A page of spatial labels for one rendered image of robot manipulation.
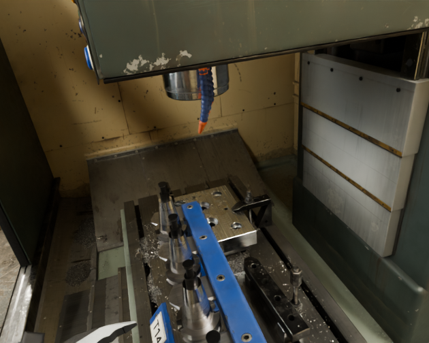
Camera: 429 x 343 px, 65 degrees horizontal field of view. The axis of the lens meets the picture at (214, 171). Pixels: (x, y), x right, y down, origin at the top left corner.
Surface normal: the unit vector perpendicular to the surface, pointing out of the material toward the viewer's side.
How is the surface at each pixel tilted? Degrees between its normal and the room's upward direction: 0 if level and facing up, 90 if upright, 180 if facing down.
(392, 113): 90
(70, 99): 90
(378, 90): 90
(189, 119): 90
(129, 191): 24
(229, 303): 0
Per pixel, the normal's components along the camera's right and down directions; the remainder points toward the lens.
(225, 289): -0.10, -0.87
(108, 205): 0.03, -0.62
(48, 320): 0.19, -0.90
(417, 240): -0.95, 0.22
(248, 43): 0.29, 0.44
